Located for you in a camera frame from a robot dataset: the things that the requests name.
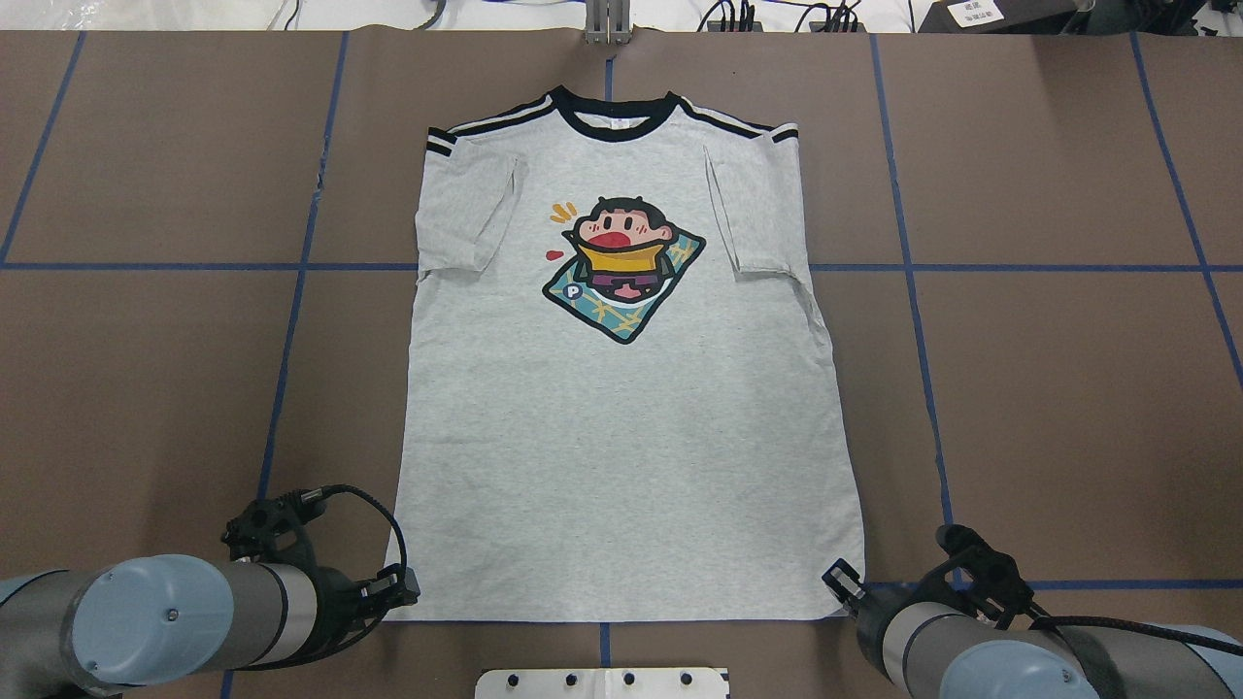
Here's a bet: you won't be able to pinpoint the grey cartoon print t-shirt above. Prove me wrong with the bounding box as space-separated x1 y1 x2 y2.
394 87 865 623

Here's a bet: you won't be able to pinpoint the black plugs and cables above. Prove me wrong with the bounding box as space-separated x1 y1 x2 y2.
699 0 868 34

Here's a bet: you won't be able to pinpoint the grey metal camera post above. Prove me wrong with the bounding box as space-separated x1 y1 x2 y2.
583 0 633 46

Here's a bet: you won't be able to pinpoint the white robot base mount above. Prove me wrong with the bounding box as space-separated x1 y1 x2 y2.
474 667 731 698

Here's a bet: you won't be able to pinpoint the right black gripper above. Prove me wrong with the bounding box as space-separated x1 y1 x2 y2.
822 557 957 642

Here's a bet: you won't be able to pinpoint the black box with label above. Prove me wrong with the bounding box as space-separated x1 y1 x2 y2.
916 1 1093 35

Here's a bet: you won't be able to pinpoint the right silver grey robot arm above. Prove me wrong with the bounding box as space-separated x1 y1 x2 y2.
823 560 1242 698

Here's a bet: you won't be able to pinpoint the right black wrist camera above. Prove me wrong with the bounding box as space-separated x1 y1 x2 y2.
935 522 1044 629

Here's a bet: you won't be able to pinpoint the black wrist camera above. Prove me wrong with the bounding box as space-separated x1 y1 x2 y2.
220 488 327 570
935 522 1044 629

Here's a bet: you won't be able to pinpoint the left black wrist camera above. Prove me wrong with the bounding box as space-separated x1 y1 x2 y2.
220 488 327 570

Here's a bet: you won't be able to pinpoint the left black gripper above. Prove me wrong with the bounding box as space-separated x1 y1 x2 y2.
306 568 421 653

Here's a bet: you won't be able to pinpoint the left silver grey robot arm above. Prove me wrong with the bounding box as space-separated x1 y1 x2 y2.
1 553 420 698

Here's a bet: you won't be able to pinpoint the right black braided cable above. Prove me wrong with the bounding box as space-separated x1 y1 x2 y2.
1029 616 1243 653

